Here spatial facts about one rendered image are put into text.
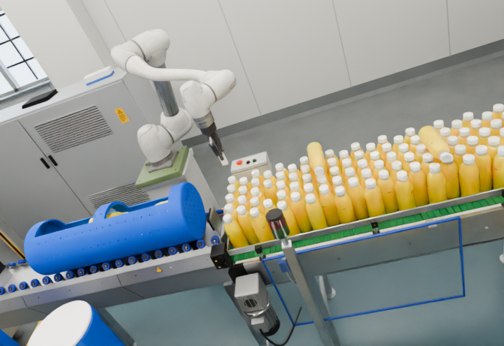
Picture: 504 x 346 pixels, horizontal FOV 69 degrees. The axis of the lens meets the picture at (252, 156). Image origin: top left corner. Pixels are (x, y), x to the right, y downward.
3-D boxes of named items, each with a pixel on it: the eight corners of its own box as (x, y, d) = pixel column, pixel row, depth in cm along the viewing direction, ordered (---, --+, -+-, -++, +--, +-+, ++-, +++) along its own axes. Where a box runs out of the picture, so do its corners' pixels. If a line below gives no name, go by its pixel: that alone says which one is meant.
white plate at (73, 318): (86, 344, 139) (88, 345, 139) (93, 290, 163) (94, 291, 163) (17, 377, 137) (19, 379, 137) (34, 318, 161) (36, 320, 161)
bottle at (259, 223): (258, 242, 171) (244, 214, 162) (270, 233, 173) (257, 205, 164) (265, 250, 165) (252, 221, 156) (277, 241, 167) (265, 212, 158)
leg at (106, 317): (130, 344, 261) (81, 290, 229) (138, 342, 260) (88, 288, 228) (128, 352, 256) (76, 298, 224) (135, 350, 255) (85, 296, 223)
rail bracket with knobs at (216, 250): (220, 257, 172) (211, 242, 167) (234, 254, 171) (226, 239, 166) (217, 274, 164) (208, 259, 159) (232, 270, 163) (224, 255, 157)
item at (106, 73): (91, 82, 333) (86, 74, 329) (115, 73, 332) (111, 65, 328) (87, 86, 322) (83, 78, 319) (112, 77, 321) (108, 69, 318)
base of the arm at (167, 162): (151, 158, 254) (148, 152, 251) (179, 151, 247) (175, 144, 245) (142, 174, 239) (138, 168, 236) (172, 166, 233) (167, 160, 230)
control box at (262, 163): (238, 174, 206) (232, 160, 201) (271, 165, 202) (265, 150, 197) (237, 185, 198) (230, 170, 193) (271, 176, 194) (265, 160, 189)
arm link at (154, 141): (145, 160, 242) (127, 133, 231) (166, 144, 250) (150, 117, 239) (155, 165, 230) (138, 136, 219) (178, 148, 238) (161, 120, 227)
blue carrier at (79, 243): (73, 247, 214) (43, 211, 200) (210, 212, 196) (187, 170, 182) (47, 287, 189) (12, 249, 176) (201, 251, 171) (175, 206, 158)
